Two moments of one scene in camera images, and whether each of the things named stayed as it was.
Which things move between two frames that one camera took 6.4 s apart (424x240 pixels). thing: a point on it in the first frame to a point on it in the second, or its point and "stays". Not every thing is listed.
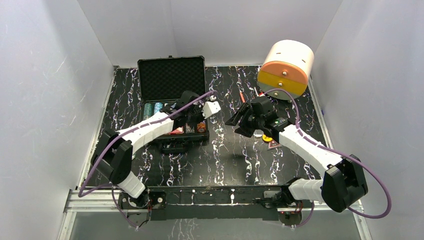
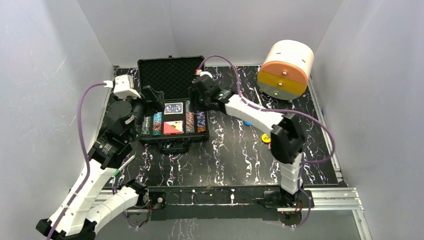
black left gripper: [180, 117] to [149, 98]
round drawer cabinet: [284, 74] stays
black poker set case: [162, 80] stays
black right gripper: [234, 120] to [193, 95]
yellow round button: [266, 138] stays
